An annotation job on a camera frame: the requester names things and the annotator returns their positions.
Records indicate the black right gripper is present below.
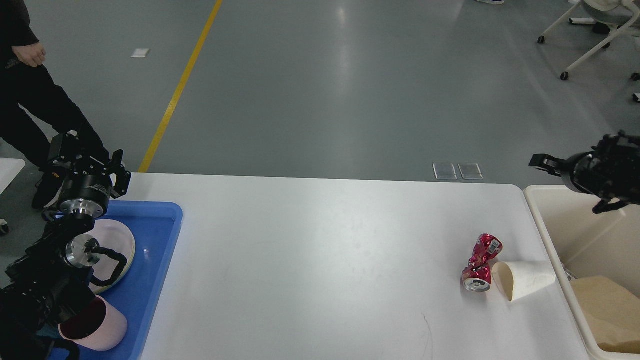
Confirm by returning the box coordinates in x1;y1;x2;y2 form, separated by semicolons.
529;152;599;196

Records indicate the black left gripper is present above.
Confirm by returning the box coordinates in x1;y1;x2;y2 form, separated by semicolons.
46;133;131;219

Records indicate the pink plate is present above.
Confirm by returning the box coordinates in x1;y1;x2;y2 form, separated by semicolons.
88;219;134;281

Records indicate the crushed red can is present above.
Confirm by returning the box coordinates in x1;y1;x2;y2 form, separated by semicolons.
461;234;504;293

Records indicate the brown paper bag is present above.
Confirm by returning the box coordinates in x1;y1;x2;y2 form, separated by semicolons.
569;275;640;354

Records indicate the pink mug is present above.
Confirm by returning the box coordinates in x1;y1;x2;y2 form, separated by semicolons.
58;295;128;352

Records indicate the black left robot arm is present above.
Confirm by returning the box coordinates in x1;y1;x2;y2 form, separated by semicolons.
1;133;131;360

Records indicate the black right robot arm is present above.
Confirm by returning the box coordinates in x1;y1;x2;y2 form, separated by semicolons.
528;130;640;214

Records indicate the yellow plate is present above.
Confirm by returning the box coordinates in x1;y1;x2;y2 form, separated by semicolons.
107;234;137;287

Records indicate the beige plastic bin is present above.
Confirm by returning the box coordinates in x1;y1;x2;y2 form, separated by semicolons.
524;186;640;360

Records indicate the right floor outlet cover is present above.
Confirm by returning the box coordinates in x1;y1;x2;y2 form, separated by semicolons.
458;162;484;181

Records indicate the floor outlet cover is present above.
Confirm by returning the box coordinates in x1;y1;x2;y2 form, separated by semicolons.
458;162;484;181
432;162;458;182

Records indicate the blue plastic tray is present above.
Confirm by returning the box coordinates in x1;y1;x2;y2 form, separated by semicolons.
79;201;183;360

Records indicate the white side table corner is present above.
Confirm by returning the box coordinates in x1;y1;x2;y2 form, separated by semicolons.
0;157;26;194

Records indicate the person in black clothes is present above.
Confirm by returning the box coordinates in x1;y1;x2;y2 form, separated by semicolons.
0;0;110;210

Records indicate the left floor outlet cover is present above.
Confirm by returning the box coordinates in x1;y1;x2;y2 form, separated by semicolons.
432;162;458;182

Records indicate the white paper cup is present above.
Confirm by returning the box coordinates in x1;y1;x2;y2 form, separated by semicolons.
492;260;557;302

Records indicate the white rolling chair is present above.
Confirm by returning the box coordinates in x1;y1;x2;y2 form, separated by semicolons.
537;0;640;81

